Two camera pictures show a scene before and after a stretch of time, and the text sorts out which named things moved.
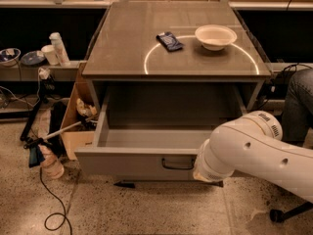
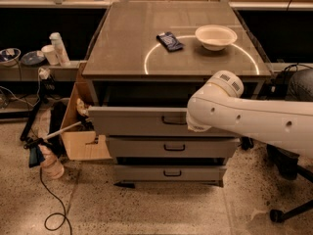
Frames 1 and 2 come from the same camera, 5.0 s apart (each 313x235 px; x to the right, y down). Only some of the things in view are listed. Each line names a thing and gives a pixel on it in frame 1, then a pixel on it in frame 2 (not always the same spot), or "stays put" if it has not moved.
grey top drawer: [142, 151] → [145, 121]
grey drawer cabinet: [163, 74] stays put
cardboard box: [78, 127] stays put
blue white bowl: [9, 56] stays put
